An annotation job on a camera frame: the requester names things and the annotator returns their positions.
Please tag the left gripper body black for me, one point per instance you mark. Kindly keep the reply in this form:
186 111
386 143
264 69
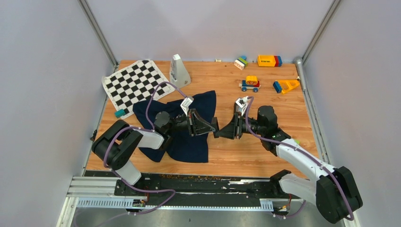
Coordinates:
184 123

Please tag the teal block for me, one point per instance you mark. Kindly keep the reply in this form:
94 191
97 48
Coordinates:
120 113

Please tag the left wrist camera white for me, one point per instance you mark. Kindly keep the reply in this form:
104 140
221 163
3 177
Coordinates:
185 104

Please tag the white metronome-shaped object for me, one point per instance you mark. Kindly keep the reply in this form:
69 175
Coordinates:
179 76

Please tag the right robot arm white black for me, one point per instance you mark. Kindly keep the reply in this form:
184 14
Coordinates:
332 190

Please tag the toy car with yellow top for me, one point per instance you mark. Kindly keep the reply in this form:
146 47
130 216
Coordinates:
251 82

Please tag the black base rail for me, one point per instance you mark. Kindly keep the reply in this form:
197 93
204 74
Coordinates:
204 191

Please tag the white green blue brick stack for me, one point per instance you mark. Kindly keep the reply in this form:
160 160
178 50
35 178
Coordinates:
241 62

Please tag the orange blue toy ramp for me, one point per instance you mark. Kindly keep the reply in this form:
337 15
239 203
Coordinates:
285 86

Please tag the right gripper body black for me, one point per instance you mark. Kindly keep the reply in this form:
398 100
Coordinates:
241 126

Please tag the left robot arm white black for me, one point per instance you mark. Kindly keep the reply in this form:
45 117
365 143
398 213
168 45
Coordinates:
116 146

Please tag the navy blue garment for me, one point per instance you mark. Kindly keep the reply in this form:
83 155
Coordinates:
183 148

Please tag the checkerboard calibration mat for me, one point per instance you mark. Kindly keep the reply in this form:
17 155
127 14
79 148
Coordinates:
134 83

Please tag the black square frame box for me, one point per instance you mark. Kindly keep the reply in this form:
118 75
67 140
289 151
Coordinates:
214 123

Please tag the yellow red blue brick box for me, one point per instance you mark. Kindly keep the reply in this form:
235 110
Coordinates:
269 61

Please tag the grey metal pipe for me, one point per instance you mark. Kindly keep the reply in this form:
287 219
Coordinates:
298 61

